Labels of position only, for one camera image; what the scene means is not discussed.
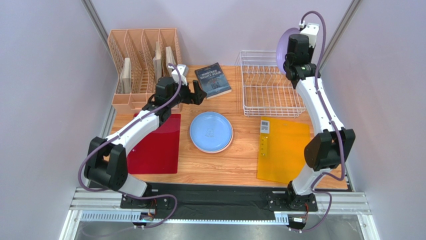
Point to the orange plastic folder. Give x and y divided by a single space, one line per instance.
281 149

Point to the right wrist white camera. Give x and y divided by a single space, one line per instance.
310 30

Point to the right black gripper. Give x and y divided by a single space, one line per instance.
288 63

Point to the pink plate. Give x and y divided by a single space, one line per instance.
212 146

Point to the aluminium front rail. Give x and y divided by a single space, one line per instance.
343 215

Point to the white wire dish rack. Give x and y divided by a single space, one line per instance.
266 92

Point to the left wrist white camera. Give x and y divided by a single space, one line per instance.
181 72

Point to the beige book right slot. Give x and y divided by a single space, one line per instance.
169 59

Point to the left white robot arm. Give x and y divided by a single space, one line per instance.
106 161

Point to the purple plate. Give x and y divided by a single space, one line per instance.
282 48

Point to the blue plate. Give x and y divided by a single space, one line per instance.
208 125

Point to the red plastic folder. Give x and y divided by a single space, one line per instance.
158 152

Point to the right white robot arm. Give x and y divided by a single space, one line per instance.
327 152

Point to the black base mat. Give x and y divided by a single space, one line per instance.
220 202

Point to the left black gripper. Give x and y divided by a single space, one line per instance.
195 98

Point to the peach file organizer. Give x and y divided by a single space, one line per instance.
139 45

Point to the wrist white camera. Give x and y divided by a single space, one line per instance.
310 30
181 72

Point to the beige book left slot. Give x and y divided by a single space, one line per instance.
126 77

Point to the dark blue book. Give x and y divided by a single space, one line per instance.
213 81

